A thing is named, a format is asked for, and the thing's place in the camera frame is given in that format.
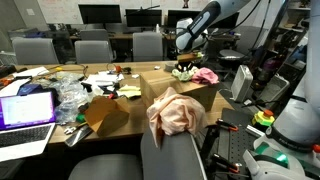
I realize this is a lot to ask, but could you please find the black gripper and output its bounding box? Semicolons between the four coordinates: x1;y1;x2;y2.
176;53;200;72

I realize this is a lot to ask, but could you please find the light green cloth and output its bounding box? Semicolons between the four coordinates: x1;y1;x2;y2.
171;67;198;82

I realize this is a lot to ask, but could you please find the peach cloth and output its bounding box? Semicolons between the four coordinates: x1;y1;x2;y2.
146;87;208;148

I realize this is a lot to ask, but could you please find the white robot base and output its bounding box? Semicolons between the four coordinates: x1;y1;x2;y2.
243;99;320;180

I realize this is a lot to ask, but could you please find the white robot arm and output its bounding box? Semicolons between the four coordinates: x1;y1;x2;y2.
175;0;320;109

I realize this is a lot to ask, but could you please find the large cardboard box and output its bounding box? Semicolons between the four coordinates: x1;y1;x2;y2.
140;70;218;111

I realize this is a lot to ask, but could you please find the grey chair right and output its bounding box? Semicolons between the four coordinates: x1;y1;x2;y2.
132;32;163;62

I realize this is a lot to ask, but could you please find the grey office chair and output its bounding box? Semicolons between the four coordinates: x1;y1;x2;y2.
68;130;208;180

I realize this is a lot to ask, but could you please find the small open cardboard box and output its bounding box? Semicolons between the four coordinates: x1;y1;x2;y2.
85;96;129;137

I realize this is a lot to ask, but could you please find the grey chair middle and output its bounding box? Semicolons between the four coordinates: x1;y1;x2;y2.
75;40;113;64

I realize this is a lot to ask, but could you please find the grey chair far left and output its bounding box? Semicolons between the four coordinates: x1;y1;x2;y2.
12;38;59;65

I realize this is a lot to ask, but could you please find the pink cloth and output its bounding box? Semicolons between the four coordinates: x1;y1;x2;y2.
191;68;219;84

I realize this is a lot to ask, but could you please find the white space heater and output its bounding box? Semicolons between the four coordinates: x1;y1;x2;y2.
231;65;253;102

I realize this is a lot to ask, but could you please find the yellow green sticky cloth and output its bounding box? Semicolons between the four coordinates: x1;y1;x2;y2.
117;85;141;98

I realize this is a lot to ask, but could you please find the black monitor right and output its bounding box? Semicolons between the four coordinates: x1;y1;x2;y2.
125;9;162;27

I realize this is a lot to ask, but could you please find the black monitor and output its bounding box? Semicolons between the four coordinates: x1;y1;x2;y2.
125;9;162;27
78;4;122;24

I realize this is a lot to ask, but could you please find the yellow emergency stop button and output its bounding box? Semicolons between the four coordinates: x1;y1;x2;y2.
252;110;275;126

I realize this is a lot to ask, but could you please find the black monitor left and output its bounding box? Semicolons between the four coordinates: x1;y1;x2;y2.
78;4;122;24

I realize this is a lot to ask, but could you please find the crumpled clear plastic bag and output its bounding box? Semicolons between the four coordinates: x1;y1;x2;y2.
49;73;88;123

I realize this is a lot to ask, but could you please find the silver laptop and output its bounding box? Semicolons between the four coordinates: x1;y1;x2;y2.
0;92;55;162

